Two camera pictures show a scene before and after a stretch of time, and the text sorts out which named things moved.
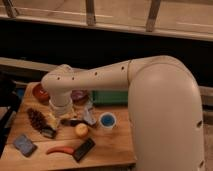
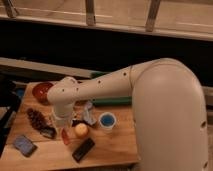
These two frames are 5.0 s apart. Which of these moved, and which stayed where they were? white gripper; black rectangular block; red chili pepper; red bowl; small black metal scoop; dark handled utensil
Moved: red chili pepper; white gripper
Stayed: small black metal scoop; red bowl; black rectangular block; dark handled utensil
